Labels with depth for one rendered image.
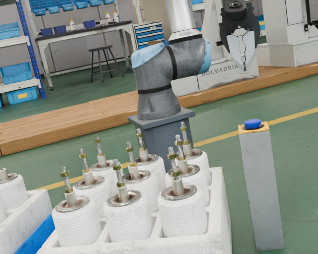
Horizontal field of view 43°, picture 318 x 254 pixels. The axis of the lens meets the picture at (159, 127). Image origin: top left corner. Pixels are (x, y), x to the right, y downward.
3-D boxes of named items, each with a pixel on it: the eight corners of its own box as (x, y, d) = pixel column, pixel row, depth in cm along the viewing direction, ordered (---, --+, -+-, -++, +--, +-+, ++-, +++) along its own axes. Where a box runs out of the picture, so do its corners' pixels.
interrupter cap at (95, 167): (87, 167, 113) (86, 165, 113) (112, 160, 116) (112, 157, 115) (93, 174, 106) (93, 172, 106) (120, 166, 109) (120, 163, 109)
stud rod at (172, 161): (174, 183, 83) (167, 148, 81) (174, 181, 84) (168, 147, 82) (178, 182, 83) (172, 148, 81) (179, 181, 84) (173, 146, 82)
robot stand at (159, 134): (143, 193, 152) (126, 116, 145) (188, 179, 157) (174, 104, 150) (159, 211, 135) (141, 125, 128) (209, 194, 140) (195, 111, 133)
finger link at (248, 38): (257, 66, 99) (252, 27, 96) (259, 69, 93) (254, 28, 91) (244, 68, 99) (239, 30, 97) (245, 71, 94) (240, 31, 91)
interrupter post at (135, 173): (136, 181, 96) (133, 168, 95) (128, 180, 97) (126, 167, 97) (143, 177, 97) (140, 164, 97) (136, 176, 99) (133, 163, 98)
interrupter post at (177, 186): (172, 193, 85) (169, 178, 84) (183, 190, 85) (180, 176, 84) (174, 197, 83) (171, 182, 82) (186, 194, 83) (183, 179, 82)
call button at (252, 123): (244, 127, 100) (243, 119, 99) (261, 125, 99) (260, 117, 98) (245, 132, 96) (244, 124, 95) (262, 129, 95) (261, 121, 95)
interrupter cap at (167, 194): (158, 191, 87) (157, 188, 87) (192, 183, 88) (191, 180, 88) (165, 205, 80) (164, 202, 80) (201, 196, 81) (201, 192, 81)
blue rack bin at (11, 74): (4, 82, 545) (0, 67, 540) (33, 76, 556) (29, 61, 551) (3, 85, 499) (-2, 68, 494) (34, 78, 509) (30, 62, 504)
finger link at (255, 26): (262, 47, 93) (257, 7, 91) (262, 47, 92) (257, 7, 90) (241, 50, 94) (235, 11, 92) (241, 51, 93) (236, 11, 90)
